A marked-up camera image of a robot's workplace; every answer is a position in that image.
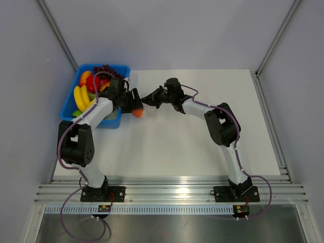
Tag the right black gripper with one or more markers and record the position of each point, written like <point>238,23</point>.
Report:
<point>152,99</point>

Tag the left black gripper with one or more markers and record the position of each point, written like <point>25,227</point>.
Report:
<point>135,104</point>

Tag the orange peach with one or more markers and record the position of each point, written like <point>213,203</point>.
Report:
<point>138,113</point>

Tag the clear zip top bag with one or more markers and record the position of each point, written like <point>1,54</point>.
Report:
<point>148,110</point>

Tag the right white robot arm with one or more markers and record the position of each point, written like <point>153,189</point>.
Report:
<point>222,125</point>

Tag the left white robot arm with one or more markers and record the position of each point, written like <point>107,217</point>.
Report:
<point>76,149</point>

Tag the spiky orange fruit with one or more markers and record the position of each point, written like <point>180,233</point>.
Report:
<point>104,86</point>

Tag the dark purple grapes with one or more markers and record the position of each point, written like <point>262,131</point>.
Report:
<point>105,72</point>

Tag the red bell pepper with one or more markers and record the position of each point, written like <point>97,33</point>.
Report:
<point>93,84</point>

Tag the left yellow banana bunch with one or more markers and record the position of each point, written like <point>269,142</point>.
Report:
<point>81,98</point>

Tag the orange mango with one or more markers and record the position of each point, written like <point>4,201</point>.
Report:
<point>83,78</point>

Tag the green lime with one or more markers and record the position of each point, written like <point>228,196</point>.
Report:
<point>76,113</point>

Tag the left small circuit board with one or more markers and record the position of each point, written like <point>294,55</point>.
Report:
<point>104,208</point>

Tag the small circuit board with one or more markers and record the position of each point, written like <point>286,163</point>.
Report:
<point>241,211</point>
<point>104,208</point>

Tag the right small circuit board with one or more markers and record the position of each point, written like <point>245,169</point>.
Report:
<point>241,211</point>

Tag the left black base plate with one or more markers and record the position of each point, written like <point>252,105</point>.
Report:
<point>97,195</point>

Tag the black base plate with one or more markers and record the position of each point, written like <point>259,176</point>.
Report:
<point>97,195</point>
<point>222,194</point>

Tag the aluminium rail frame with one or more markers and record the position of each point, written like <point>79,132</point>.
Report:
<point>170,196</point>

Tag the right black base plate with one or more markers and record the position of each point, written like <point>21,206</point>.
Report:
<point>222,194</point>

